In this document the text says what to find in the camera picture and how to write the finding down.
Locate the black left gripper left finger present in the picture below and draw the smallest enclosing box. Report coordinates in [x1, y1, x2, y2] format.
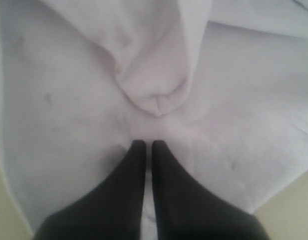
[36, 140, 146, 240]

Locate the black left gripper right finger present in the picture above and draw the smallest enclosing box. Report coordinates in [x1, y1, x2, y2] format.
[152, 140, 269, 240]

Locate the white t-shirt red print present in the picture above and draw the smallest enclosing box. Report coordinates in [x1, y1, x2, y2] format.
[0, 0, 308, 240]

